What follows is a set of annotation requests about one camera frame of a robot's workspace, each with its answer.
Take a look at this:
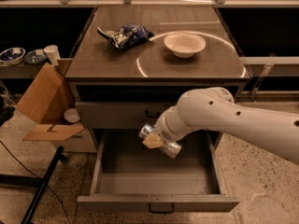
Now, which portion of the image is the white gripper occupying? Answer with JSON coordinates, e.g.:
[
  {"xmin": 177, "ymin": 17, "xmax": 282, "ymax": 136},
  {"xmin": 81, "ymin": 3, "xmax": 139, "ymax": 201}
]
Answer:
[{"xmin": 143, "ymin": 107, "xmax": 187, "ymax": 148}]

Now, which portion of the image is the silver blue redbull can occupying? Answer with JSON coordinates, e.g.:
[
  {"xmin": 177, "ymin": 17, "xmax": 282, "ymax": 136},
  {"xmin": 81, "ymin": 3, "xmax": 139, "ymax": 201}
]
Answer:
[{"xmin": 139, "ymin": 124, "xmax": 181, "ymax": 159}]

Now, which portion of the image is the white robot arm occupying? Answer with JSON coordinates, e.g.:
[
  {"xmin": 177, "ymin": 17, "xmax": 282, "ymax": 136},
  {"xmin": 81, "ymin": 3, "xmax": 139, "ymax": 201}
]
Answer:
[{"xmin": 139, "ymin": 87, "xmax": 299, "ymax": 164}]

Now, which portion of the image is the open grey middle drawer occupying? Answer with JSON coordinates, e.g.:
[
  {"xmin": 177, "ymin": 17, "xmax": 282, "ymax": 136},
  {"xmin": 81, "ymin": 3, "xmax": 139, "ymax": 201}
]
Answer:
[{"xmin": 78, "ymin": 130, "xmax": 240, "ymax": 214}]

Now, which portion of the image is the closed grey upper drawer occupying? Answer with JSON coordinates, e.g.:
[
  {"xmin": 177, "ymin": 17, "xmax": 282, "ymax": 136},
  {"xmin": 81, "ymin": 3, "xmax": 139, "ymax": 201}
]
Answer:
[{"xmin": 76, "ymin": 102, "xmax": 172, "ymax": 129}]

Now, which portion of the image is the grey drawer cabinet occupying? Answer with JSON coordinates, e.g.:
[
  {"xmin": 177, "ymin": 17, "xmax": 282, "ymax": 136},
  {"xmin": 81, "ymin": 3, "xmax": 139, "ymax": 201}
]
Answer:
[{"xmin": 64, "ymin": 4, "xmax": 250, "ymax": 151}]

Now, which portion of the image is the small white bowl in box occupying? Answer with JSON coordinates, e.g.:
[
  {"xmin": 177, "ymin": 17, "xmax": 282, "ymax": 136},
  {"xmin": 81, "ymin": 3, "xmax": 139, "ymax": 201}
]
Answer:
[{"xmin": 64, "ymin": 108, "xmax": 80, "ymax": 123}]

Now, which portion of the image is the white bowl on cabinet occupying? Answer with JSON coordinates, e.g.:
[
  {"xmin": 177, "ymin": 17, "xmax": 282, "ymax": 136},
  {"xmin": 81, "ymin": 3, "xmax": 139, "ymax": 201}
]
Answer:
[{"xmin": 164, "ymin": 32, "xmax": 206, "ymax": 58}]

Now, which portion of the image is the blue crumpled chip bag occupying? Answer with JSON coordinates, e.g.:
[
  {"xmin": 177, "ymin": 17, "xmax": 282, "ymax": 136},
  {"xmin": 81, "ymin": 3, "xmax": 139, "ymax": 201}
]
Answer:
[{"xmin": 97, "ymin": 23, "xmax": 154, "ymax": 49}]

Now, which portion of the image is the open cardboard box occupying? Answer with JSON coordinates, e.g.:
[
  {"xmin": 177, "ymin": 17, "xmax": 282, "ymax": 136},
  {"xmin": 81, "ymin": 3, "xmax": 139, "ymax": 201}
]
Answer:
[{"xmin": 16, "ymin": 63, "xmax": 84, "ymax": 141}]

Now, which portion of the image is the white paper cup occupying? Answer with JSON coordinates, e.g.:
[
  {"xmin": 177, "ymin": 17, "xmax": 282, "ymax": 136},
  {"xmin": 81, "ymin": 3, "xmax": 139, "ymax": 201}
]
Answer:
[{"xmin": 44, "ymin": 45, "xmax": 61, "ymax": 64}]

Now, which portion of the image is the blue bowl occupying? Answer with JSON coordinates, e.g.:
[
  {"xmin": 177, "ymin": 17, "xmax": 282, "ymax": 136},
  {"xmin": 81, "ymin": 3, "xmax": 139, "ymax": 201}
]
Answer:
[
  {"xmin": 0, "ymin": 48, "xmax": 25, "ymax": 65},
  {"xmin": 24, "ymin": 49, "xmax": 48, "ymax": 65}
]

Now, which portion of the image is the black metal stand leg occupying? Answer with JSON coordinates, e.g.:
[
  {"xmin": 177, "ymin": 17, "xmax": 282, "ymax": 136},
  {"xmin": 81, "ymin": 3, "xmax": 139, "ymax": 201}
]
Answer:
[{"xmin": 0, "ymin": 147, "xmax": 65, "ymax": 224}]

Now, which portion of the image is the blue bowl far left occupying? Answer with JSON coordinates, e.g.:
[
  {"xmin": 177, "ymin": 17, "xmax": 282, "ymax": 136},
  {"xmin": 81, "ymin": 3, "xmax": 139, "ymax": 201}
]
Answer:
[{"xmin": 0, "ymin": 48, "xmax": 25, "ymax": 65}]

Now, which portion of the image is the black floor cable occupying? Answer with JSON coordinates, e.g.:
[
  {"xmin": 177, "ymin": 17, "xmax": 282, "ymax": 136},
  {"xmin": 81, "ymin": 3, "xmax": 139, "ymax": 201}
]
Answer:
[{"xmin": 0, "ymin": 139, "xmax": 72, "ymax": 224}]

